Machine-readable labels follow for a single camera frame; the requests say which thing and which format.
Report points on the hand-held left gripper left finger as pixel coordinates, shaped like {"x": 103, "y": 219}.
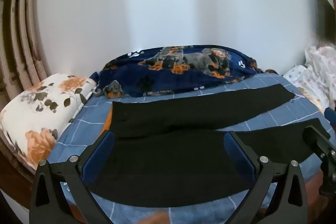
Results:
{"x": 98, "y": 158}

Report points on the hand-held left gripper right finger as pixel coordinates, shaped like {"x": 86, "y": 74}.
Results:
{"x": 237, "y": 158}

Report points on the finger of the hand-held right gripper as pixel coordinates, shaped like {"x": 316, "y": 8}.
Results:
{"x": 331, "y": 117}
{"x": 316, "y": 140}

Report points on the black pants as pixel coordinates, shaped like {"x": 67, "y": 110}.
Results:
{"x": 170, "y": 155}

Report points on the blue checked bed sheet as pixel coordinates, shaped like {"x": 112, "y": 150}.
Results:
{"x": 78, "y": 134}

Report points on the orange cloth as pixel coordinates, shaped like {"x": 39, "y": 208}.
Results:
{"x": 108, "y": 121}

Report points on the white dotted cloth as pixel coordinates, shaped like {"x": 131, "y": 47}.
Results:
{"x": 317, "y": 74}

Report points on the white floral pillow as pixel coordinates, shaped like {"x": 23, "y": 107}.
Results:
{"x": 39, "y": 113}

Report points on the navy dog-print blanket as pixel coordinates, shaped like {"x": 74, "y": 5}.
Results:
{"x": 147, "y": 79}

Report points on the beige pleated curtain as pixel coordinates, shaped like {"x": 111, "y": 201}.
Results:
{"x": 23, "y": 43}

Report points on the brown wooden bed frame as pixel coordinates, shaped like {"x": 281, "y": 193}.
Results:
{"x": 10, "y": 174}

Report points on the dark wall panel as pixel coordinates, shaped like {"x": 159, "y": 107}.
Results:
{"x": 324, "y": 14}

